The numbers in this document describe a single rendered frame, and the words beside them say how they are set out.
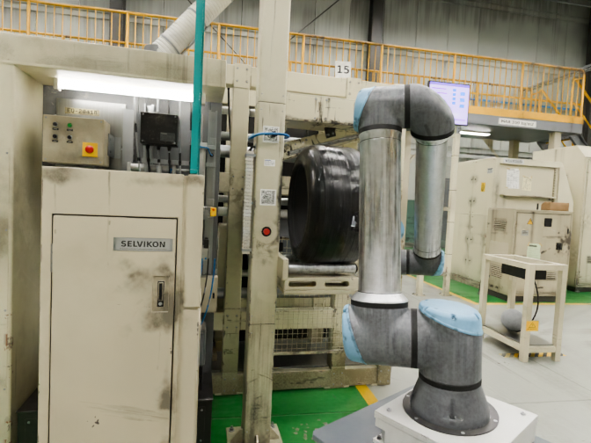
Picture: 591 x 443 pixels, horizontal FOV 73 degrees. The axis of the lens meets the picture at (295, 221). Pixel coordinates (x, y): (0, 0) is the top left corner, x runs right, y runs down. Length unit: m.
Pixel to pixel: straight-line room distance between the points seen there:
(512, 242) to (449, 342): 5.03
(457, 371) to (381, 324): 0.20
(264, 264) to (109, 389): 0.91
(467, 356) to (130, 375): 0.86
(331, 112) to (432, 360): 1.53
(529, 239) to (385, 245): 5.19
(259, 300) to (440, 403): 1.06
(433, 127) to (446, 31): 12.59
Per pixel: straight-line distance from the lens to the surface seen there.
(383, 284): 1.05
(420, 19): 13.42
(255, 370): 2.03
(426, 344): 1.05
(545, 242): 6.34
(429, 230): 1.32
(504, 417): 1.21
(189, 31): 2.28
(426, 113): 1.11
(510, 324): 4.08
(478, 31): 14.24
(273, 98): 1.92
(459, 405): 1.10
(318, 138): 2.35
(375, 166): 1.06
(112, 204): 1.14
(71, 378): 1.26
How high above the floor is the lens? 1.21
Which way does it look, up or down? 3 degrees down
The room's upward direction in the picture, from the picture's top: 3 degrees clockwise
